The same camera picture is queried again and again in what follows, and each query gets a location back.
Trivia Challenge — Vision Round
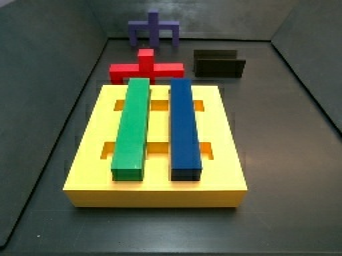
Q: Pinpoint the purple three-legged block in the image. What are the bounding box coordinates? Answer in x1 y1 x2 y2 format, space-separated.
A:
129 9 181 47

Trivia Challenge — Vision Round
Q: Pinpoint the yellow slotted board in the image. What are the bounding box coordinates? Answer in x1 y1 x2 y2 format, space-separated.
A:
63 85 248 208

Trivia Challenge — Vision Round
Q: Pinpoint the blue long bar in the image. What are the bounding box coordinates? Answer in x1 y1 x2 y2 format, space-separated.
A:
170 78 202 181

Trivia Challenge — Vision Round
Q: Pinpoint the green long bar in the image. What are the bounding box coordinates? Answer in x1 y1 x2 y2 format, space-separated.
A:
111 78 150 181

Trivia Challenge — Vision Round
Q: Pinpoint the red three-legged block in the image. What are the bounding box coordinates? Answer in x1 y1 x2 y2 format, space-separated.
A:
110 49 185 84

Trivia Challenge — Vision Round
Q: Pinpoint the black angled bracket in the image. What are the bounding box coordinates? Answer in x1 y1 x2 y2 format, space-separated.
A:
194 50 246 78

